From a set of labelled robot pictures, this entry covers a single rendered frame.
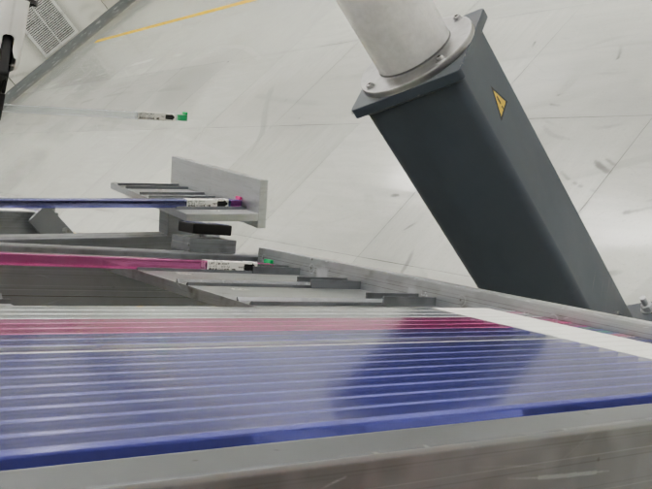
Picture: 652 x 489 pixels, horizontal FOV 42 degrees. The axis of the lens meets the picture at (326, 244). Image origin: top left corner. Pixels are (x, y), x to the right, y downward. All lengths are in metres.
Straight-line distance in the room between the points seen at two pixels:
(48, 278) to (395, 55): 0.61
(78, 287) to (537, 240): 0.75
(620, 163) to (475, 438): 1.90
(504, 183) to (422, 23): 0.27
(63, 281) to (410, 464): 0.69
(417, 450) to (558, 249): 1.15
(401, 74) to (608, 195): 0.92
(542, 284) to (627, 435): 1.11
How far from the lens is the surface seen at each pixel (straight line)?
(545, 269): 1.43
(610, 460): 0.35
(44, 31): 8.74
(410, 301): 0.75
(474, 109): 1.26
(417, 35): 1.26
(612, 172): 2.15
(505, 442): 0.30
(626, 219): 1.99
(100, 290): 0.94
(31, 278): 0.92
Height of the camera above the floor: 1.16
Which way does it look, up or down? 27 degrees down
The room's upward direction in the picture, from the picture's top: 36 degrees counter-clockwise
